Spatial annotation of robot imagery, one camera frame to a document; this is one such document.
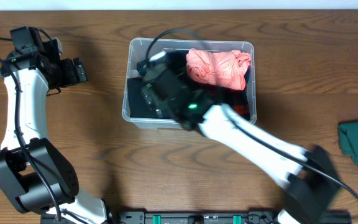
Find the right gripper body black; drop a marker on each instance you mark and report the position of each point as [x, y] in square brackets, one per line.
[153, 96]

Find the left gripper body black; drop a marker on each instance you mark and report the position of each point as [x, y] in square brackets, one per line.
[61, 73]

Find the black banded cloth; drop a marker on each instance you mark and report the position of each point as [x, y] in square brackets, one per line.
[175, 60]
[137, 104]

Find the pink garment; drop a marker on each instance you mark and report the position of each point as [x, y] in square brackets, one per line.
[225, 69]

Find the red navy plaid shirt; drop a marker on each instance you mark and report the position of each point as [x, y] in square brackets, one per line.
[237, 100]

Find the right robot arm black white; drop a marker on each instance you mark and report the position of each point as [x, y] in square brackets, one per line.
[307, 177]

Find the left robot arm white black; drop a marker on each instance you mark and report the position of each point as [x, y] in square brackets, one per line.
[34, 175]

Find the clear plastic storage bin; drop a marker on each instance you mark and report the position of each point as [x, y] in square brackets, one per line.
[137, 51]

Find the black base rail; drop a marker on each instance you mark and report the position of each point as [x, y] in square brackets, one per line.
[253, 217]

